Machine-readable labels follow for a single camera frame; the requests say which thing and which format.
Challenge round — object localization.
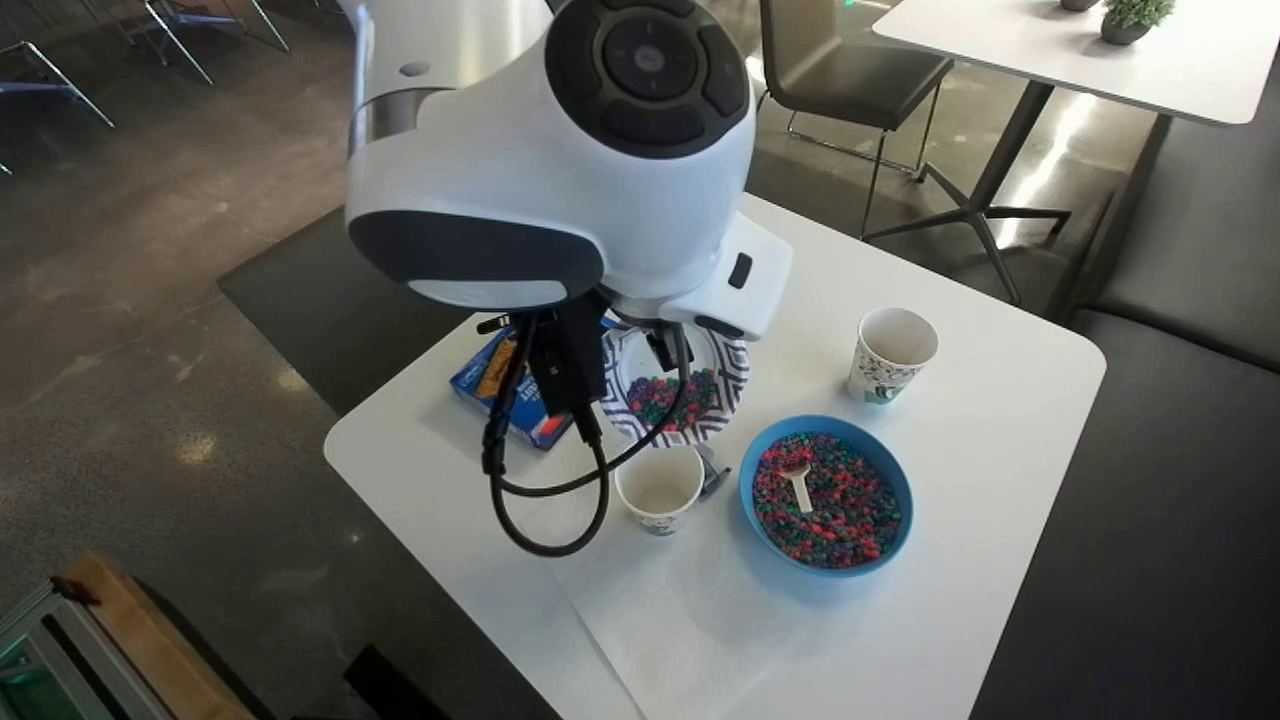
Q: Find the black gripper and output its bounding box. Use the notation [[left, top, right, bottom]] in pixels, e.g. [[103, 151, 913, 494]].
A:
[[507, 294, 618, 448]]

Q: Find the small colourful cereal pile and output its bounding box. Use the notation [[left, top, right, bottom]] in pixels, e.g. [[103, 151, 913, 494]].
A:
[[622, 371, 713, 440]]

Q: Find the blue patterned paper bowl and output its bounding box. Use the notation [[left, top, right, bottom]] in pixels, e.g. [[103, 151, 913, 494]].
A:
[[591, 315, 761, 451]]

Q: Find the plain white paper cup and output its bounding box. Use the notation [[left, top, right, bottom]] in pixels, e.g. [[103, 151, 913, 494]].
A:
[[614, 440, 709, 539]]

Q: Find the blue plastic bowl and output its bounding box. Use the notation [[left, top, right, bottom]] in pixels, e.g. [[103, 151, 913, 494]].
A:
[[737, 411, 920, 579]]

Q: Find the large colourful cereal pile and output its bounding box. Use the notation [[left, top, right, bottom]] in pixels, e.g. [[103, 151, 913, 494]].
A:
[[752, 434, 900, 571]]

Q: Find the coffee print paper cup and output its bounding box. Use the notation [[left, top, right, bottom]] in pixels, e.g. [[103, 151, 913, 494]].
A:
[[841, 306, 945, 408]]

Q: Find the blue cracker box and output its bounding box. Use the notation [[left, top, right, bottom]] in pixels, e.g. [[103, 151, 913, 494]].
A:
[[447, 329, 580, 451]]

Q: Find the small dark packet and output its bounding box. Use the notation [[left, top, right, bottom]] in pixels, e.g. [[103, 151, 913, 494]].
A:
[[698, 448, 737, 506]]

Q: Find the white plastic scoop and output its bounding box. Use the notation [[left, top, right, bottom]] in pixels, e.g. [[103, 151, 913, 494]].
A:
[[776, 465, 822, 515]]

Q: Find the dark floor mat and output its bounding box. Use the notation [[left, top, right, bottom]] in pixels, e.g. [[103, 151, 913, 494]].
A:
[[218, 196, 474, 417]]

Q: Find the white paper sheet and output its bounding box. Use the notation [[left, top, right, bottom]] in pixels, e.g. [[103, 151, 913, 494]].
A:
[[520, 506, 858, 720]]

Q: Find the black table base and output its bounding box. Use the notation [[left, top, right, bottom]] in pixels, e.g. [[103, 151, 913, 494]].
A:
[[340, 646, 454, 720]]

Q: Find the grey chair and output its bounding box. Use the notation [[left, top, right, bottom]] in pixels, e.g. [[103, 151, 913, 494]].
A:
[[743, 0, 958, 238]]

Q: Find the metal legged chair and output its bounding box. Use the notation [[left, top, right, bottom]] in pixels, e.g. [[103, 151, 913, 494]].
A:
[[135, 0, 294, 87], [0, 33, 120, 180]]

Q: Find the wooden crate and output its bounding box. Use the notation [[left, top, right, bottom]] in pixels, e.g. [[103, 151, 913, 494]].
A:
[[0, 554, 257, 720]]

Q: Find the dark grey bench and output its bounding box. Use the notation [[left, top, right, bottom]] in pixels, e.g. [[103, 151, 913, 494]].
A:
[[977, 113, 1280, 720]]

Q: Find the green potted plant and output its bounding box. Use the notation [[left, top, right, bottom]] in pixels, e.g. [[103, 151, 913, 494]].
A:
[[1098, 0, 1181, 54]]

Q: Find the white side table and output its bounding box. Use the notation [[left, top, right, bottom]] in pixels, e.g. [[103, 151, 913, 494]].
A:
[[873, 0, 1280, 325]]

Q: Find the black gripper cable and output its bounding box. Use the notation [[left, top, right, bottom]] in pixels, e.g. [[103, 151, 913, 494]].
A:
[[477, 315, 698, 560]]

